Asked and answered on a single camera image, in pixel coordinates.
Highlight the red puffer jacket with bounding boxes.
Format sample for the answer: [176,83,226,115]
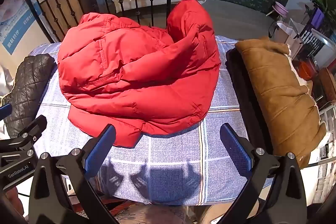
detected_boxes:
[57,0,221,148]

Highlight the white paper bag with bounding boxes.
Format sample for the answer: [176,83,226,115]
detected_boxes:
[273,21,305,56]

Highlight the blue patterned bedsheet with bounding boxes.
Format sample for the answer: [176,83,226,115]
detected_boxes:
[28,35,275,206]

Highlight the black quilted jacket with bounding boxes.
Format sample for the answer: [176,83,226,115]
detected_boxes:
[1,53,56,138]

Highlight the green potted plant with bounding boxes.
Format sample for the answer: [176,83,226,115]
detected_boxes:
[313,0,336,31]

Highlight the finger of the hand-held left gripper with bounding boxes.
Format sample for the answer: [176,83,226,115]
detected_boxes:
[0,103,13,121]
[15,115,48,141]

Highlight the wall poster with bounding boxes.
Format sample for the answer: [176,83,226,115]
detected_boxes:
[0,0,43,55]

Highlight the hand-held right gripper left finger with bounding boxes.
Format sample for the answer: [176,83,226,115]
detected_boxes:
[28,124,120,224]

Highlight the pink round stool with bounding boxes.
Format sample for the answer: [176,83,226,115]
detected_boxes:
[266,2,288,18]

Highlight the brown suede coat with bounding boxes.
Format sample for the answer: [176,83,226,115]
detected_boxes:
[234,36,328,169]

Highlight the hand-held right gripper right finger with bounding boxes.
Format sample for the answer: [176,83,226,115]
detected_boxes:
[219,123,307,224]

